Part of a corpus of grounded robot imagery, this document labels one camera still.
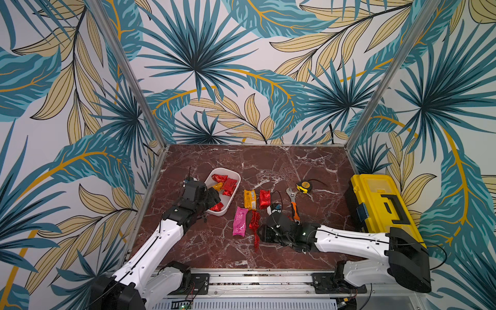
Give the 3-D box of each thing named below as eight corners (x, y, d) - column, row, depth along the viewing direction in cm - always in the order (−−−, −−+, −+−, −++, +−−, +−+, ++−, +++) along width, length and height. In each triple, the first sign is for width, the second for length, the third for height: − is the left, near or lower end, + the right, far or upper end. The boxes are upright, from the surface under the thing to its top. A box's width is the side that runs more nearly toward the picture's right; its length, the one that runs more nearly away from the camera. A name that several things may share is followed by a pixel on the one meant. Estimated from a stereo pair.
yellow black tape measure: (302, 195, 101) (304, 191, 98) (296, 187, 104) (297, 183, 101) (312, 190, 103) (314, 187, 100) (305, 182, 106) (307, 179, 103)
